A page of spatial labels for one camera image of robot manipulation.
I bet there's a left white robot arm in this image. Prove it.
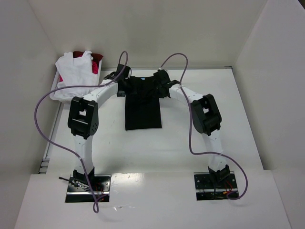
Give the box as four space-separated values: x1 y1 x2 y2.
68 64 131 189

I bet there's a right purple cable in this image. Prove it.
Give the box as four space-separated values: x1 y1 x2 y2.
159 53 249 200

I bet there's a red t shirt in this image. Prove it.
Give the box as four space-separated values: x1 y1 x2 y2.
55 51 103 86

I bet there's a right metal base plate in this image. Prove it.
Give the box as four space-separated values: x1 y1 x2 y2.
193 172 239 201

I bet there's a metal base plate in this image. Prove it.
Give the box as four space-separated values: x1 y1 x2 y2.
65 175 111 203
193 172 239 201

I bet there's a white t shirt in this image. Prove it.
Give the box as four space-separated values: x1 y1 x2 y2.
53 50 103 102

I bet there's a white plastic laundry basket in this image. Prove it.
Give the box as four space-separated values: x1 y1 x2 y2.
49 59 104 103

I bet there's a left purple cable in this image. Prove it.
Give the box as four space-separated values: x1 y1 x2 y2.
34 51 131 214

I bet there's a purple cable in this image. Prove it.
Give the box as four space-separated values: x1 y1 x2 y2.
34 51 131 214
159 53 249 200

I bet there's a grey slotted rail bracket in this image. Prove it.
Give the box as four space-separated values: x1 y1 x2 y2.
38 158 50 174

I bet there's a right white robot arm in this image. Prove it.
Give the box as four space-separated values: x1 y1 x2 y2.
153 69 230 186

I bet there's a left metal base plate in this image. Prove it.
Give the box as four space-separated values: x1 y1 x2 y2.
65 175 111 203

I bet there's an aluminium table edge rail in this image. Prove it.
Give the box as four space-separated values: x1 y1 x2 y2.
101 66 232 71

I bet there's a black t shirt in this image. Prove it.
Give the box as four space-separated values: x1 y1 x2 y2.
124 76 162 131

